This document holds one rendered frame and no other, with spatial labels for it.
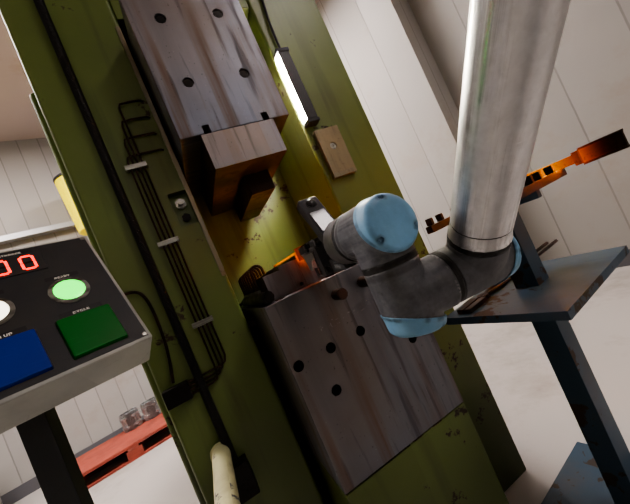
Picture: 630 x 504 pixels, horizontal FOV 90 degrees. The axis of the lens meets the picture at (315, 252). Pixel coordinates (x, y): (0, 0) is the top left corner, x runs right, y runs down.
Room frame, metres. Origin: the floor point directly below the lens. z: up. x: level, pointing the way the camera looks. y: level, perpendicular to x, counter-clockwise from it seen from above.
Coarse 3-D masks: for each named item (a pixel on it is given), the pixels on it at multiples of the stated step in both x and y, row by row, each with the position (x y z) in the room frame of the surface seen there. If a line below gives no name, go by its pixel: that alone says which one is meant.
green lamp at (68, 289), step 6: (60, 282) 0.54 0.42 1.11; (66, 282) 0.54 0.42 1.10; (72, 282) 0.55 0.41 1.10; (78, 282) 0.55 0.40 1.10; (54, 288) 0.53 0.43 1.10; (60, 288) 0.53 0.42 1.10; (66, 288) 0.54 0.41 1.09; (72, 288) 0.54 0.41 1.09; (78, 288) 0.55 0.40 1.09; (84, 288) 0.55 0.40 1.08; (54, 294) 0.52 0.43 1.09; (60, 294) 0.53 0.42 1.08; (66, 294) 0.53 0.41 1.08; (72, 294) 0.53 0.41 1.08; (78, 294) 0.54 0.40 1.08
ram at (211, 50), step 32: (128, 0) 0.76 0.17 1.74; (160, 0) 0.79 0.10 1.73; (192, 0) 0.82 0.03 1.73; (224, 0) 0.85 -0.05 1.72; (128, 32) 0.84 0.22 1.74; (160, 32) 0.77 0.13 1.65; (192, 32) 0.80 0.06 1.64; (224, 32) 0.83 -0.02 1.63; (160, 64) 0.76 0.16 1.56; (192, 64) 0.79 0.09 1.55; (224, 64) 0.82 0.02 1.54; (256, 64) 0.85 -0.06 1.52; (160, 96) 0.76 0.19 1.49; (192, 96) 0.78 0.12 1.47; (224, 96) 0.81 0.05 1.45; (256, 96) 0.84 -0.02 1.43; (192, 128) 0.77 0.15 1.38; (224, 128) 0.79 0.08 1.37; (192, 160) 0.88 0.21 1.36; (192, 192) 1.11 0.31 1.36
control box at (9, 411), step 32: (0, 256) 0.54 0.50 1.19; (64, 256) 0.58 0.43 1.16; (96, 256) 0.61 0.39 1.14; (0, 288) 0.50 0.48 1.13; (32, 288) 0.52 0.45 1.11; (96, 288) 0.56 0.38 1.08; (0, 320) 0.46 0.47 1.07; (32, 320) 0.48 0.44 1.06; (128, 320) 0.54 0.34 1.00; (64, 352) 0.47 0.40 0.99; (96, 352) 0.49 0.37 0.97; (128, 352) 0.52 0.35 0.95; (32, 384) 0.43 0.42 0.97; (64, 384) 0.46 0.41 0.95; (96, 384) 0.52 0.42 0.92; (0, 416) 0.42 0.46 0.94; (32, 416) 0.46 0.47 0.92
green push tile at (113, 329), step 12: (84, 312) 0.52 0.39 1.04; (96, 312) 0.52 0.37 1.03; (108, 312) 0.53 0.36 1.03; (60, 324) 0.49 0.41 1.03; (72, 324) 0.50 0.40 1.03; (84, 324) 0.50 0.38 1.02; (96, 324) 0.51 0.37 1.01; (108, 324) 0.52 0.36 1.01; (120, 324) 0.52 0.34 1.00; (72, 336) 0.48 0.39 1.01; (84, 336) 0.49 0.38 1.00; (96, 336) 0.50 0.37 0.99; (108, 336) 0.50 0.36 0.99; (120, 336) 0.51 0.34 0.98; (72, 348) 0.47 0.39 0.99; (84, 348) 0.48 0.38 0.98; (96, 348) 0.49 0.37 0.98
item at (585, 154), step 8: (608, 136) 0.72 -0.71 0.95; (616, 136) 0.71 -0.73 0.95; (624, 136) 0.71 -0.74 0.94; (592, 144) 0.75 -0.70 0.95; (600, 144) 0.74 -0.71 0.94; (608, 144) 0.73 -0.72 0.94; (616, 144) 0.72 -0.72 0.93; (624, 144) 0.71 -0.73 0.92; (576, 152) 0.76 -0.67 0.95; (584, 152) 0.76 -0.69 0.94; (592, 152) 0.75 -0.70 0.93; (600, 152) 0.74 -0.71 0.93; (608, 152) 0.73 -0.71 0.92; (560, 160) 0.80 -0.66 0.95; (568, 160) 0.79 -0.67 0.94; (576, 160) 0.77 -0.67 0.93; (584, 160) 0.77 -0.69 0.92; (592, 160) 0.75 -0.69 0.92; (560, 168) 0.81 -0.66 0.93
